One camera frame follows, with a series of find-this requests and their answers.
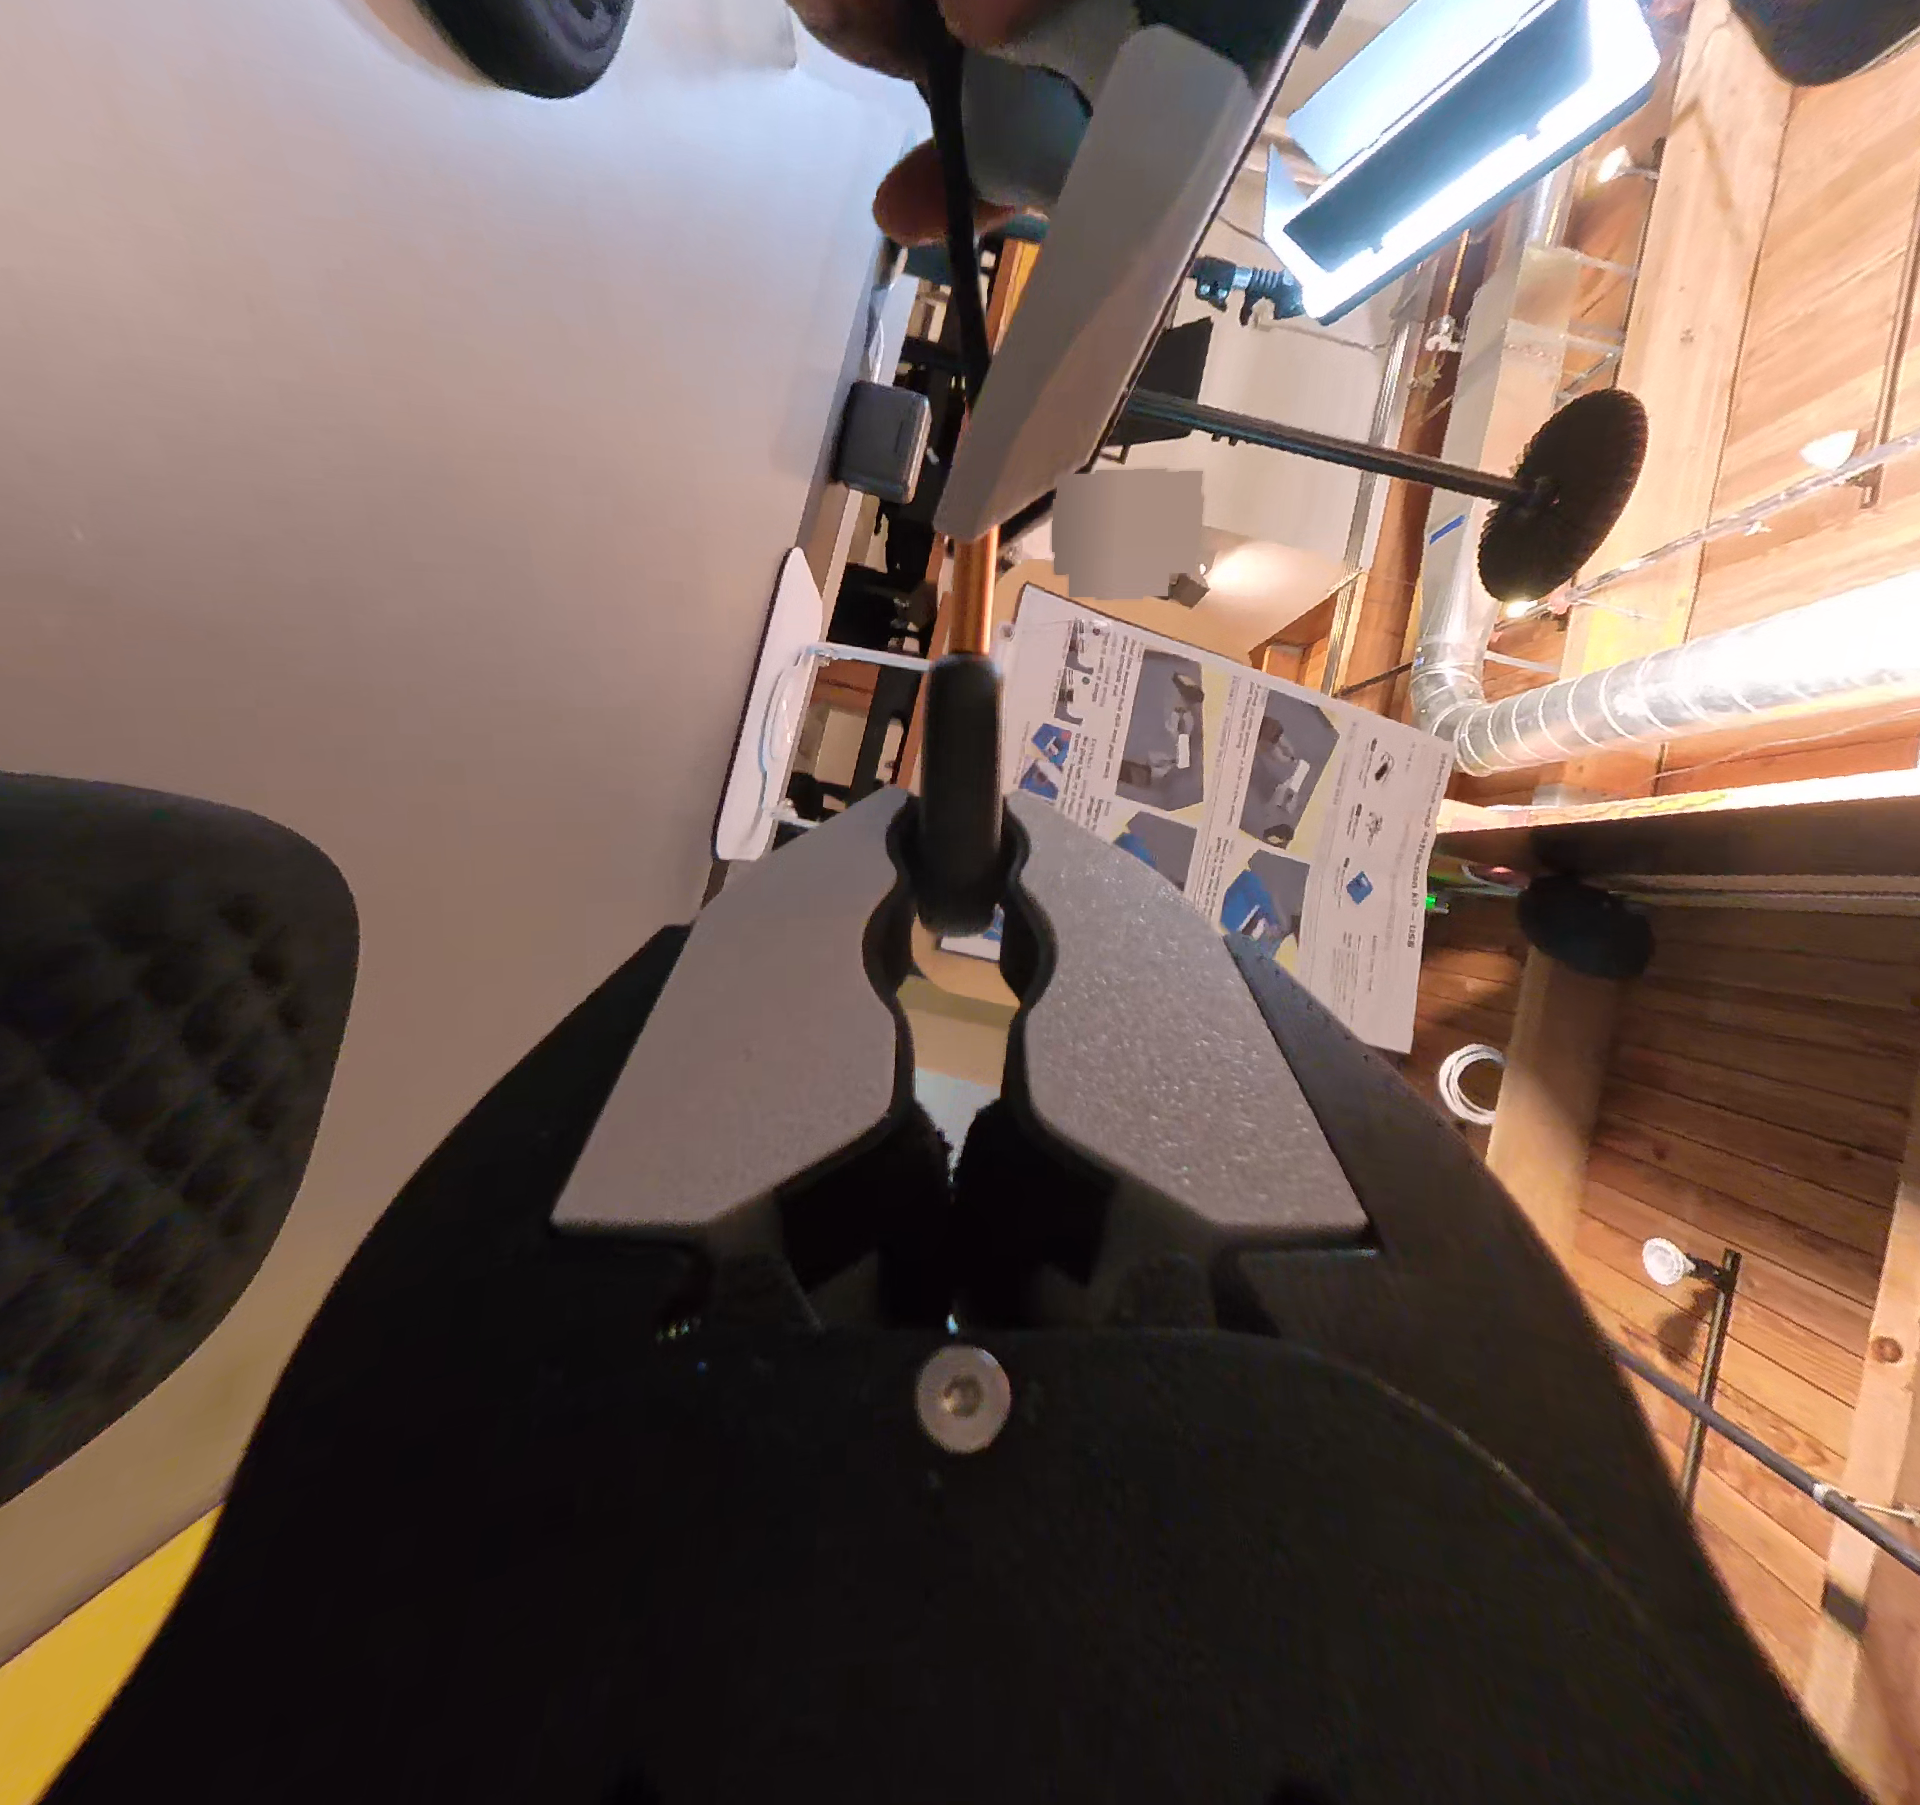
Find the black square panel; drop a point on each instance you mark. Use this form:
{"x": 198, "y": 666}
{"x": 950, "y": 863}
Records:
{"x": 1178, "y": 365}

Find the silver air duct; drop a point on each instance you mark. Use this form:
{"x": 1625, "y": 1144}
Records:
{"x": 1649, "y": 704}

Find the yellow plastic bin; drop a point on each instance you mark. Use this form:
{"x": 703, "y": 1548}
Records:
{"x": 76, "y": 1685}

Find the small spot lamp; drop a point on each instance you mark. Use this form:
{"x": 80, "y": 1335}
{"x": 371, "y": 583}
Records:
{"x": 1665, "y": 1258}

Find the black rod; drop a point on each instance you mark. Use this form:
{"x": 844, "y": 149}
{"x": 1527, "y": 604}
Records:
{"x": 1771, "y": 1460}

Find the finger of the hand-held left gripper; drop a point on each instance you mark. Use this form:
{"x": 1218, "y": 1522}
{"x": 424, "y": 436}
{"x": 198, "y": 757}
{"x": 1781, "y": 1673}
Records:
{"x": 1108, "y": 261}

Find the tan backing board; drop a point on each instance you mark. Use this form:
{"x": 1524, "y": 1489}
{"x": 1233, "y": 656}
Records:
{"x": 959, "y": 1040}

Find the black stand pole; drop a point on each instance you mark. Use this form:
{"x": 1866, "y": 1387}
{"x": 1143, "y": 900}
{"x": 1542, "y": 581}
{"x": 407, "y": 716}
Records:
{"x": 1350, "y": 452}

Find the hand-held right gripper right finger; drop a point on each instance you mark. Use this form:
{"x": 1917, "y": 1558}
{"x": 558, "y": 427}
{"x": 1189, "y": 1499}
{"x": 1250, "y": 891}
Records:
{"x": 1186, "y": 1069}

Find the printed instruction sheet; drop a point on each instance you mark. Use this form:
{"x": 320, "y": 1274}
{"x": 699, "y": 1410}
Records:
{"x": 1304, "y": 785}

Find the white flat stand base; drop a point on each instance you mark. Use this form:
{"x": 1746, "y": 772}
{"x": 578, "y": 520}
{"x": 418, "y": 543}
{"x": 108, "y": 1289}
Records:
{"x": 780, "y": 636}

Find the grey clamp box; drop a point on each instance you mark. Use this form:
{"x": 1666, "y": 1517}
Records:
{"x": 885, "y": 440}

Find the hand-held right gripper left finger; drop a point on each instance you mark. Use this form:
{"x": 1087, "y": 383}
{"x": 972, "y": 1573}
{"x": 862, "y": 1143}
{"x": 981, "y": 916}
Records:
{"x": 750, "y": 1069}

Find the hanging light fixture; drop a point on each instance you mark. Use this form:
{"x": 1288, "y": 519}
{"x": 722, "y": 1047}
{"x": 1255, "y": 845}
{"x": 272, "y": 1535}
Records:
{"x": 1440, "y": 155}

